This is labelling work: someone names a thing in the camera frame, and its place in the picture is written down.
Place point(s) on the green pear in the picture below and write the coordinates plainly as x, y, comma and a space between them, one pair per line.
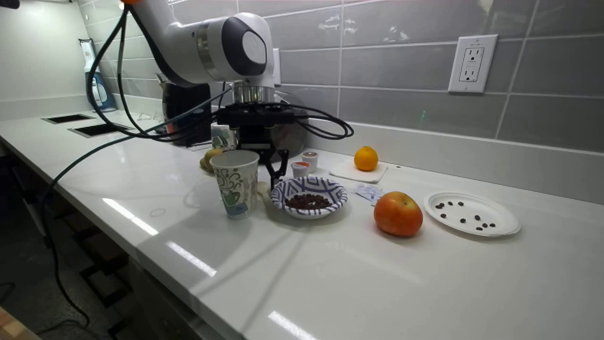
206, 158

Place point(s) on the small white plate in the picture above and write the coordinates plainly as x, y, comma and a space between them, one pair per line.
471, 213

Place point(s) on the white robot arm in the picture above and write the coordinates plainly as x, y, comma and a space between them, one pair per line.
233, 47

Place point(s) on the small cup dark content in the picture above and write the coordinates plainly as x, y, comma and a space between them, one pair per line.
312, 158

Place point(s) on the white sugar packets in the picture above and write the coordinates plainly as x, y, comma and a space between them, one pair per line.
373, 192

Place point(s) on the white napkin sheet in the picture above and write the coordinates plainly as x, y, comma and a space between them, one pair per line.
348, 170

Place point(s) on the floral paper cup upside down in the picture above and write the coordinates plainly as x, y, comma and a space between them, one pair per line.
223, 136

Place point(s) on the floral paper cup upright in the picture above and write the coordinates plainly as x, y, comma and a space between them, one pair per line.
237, 177

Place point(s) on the red yellow apple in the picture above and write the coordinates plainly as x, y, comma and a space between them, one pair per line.
397, 213

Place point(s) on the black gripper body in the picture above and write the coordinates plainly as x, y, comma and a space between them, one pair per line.
254, 120

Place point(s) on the orange fruit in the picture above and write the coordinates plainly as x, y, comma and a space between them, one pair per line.
367, 158

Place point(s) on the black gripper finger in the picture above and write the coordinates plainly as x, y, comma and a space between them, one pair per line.
282, 170
265, 160

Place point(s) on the blue patterned paper bowl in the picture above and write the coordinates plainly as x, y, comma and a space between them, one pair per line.
308, 196

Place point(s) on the white wall outlet far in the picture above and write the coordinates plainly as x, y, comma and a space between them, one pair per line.
473, 62

